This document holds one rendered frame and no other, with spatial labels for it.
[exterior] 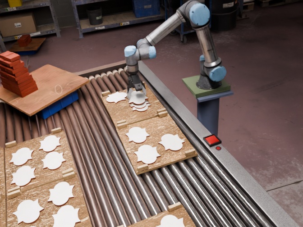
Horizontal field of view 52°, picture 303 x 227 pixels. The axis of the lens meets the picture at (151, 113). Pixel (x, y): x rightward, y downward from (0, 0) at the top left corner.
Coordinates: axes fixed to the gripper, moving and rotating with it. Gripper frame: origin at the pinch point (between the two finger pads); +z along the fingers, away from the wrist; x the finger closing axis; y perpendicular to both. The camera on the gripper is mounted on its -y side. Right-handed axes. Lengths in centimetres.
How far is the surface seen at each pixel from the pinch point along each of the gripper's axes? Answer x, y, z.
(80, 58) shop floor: 23, 306, 96
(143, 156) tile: 12, -54, 3
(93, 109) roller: 30.0, 7.4, 5.4
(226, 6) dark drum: -230, 298, 56
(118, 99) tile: 12.0, 7.9, 3.0
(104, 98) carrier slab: 20.8, 14.8, 3.9
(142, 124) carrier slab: 3.8, -24.3, 4.2
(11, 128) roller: 84, 8, 5
